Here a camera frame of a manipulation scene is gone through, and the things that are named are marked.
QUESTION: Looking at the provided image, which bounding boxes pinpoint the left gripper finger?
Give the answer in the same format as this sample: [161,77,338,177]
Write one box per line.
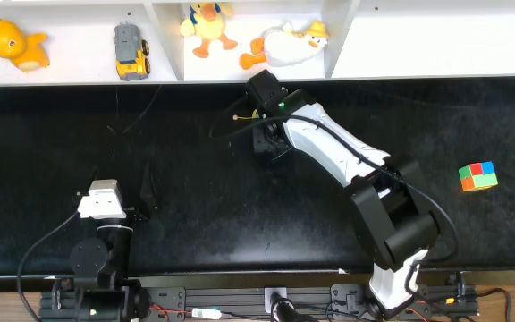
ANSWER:
[139,162,160,212]

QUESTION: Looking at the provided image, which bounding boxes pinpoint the yellow rattle drum toy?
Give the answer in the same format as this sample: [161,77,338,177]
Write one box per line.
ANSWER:
[232,109,261,123]

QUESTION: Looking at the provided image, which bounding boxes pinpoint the many-coloured puzzle cube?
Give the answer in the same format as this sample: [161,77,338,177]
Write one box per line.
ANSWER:
[458,161,499,193]

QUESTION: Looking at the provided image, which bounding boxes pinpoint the grey and yellow toy truck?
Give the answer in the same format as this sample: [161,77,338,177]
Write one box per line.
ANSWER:
[113,22,152,82]

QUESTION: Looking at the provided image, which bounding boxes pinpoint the yellow plush duck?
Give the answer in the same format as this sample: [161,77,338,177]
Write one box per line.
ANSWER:
[179,2,240,60]

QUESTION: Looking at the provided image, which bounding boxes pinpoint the yellow rubber duck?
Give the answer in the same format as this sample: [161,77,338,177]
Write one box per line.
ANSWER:
[0,18,51,73]

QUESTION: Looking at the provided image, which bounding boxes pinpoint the white plush duck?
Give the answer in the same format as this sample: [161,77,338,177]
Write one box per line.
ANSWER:
[239,20,330,71]

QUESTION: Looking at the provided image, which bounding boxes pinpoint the white shelf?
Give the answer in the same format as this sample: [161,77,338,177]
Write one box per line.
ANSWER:
[0,0,515,88]

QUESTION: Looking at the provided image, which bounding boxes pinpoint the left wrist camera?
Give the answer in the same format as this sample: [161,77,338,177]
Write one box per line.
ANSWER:
[77,179,127,220]

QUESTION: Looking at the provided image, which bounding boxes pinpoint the mounting rail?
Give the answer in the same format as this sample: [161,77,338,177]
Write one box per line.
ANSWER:
[38,271,482,322]

